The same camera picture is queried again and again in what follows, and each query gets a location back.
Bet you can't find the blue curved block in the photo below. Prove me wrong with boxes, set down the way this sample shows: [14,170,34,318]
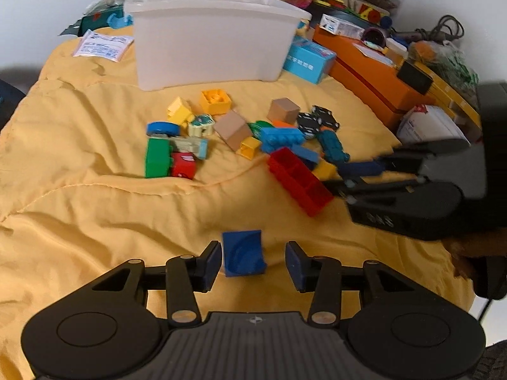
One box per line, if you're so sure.
[222,230,267,278]

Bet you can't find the light blue carton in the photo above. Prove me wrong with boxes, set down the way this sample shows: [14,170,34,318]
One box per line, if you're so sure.
[284,35,337,85]

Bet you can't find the frog picture tile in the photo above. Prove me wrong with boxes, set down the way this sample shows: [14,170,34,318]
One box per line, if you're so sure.
[187,113,215,138]

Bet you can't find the small white carton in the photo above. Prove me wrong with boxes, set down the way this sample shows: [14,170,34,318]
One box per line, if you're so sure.
[319,13,365,41]

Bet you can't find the green round block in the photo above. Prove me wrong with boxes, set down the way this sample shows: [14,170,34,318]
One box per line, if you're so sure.
[249,120,275,140]

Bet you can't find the small hollow yellow block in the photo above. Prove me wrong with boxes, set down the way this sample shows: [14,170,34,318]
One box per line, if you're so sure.
[240,136,262,161]

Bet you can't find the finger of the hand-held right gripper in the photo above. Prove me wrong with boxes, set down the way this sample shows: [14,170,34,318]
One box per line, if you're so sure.
[323,177,430,202]
[337,142,432,180]

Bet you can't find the orange-yellow square block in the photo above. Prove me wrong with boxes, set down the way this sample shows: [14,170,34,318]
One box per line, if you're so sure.
[199,89,232,116]

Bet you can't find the dark teal box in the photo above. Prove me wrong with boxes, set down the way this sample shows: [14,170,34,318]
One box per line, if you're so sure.
[59,5,136,37]

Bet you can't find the small black box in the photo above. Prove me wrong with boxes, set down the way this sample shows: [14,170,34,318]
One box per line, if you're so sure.
[396,60,434,95]

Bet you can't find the purple round container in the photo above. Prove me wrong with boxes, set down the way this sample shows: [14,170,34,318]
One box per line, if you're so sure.
[362,27,391,49]

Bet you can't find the yellow flat box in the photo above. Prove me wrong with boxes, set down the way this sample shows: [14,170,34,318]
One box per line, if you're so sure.
[416,63,482,136]

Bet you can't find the pale yellow block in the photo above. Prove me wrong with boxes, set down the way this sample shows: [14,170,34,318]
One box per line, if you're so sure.
[167,97,194,128]

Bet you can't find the blue round airplane disc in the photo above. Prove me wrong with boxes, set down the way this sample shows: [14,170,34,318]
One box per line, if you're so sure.
[146,121,182,139]

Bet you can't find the teal train block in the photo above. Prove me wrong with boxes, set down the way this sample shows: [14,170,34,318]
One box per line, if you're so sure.
[316,129,351,165]

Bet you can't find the blue studded brick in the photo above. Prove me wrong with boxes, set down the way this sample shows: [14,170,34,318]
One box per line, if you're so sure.
[259,126,305,154]

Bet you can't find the blue flat block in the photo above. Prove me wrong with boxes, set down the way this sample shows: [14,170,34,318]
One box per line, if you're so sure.
[290,145,320,169]

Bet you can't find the black cables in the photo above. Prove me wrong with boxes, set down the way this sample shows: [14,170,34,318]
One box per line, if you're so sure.
[415,15,465,43]

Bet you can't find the clear bag with greens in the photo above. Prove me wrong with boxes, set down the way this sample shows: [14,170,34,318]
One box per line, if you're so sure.
[409,39,480,96]

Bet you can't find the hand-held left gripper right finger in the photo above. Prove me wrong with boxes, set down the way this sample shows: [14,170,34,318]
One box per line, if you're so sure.
[285,241,422,328]

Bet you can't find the yellow blanket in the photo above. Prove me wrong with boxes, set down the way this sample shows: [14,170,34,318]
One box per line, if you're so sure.
[0,27,476,380]

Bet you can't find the red printed block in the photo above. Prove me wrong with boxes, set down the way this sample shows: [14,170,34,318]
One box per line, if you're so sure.
[170,151,196,181]

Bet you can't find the orange box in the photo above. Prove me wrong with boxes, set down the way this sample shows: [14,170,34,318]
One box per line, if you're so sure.
[312,25,437,131]

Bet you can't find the pale printed block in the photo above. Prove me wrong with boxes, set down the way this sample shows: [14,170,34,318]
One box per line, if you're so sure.
[170,136,209,160]

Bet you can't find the white paper packet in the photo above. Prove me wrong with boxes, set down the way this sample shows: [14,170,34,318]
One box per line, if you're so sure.
[72,30,136,63]

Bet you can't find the white plastic bin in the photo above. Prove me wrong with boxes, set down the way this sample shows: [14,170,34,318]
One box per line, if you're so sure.
[124,0,312,92]

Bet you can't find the long red block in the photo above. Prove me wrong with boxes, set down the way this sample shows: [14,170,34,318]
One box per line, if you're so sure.
[268,147,334,218]

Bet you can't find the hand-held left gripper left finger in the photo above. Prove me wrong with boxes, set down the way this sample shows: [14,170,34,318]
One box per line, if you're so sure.
[85,241,222,328]

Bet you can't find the dark cloth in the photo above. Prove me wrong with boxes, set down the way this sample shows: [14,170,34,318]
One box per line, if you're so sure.
[0,78,27,128]

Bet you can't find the large wooden cube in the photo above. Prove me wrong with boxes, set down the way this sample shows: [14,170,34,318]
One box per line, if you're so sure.
[213,110,253,152]

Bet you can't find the white red-label packet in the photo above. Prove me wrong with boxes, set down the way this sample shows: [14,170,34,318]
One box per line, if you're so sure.
[397,104,472,147]

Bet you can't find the small wooden cube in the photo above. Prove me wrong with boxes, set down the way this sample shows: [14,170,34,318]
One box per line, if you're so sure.
[266,98,300,124]

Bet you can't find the person's right hand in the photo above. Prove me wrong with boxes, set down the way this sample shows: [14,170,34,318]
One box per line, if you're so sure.
[443,231,507,282]

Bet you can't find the colourful toy box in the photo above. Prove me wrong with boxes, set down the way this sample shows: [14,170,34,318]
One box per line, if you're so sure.
[312,0,395,25]

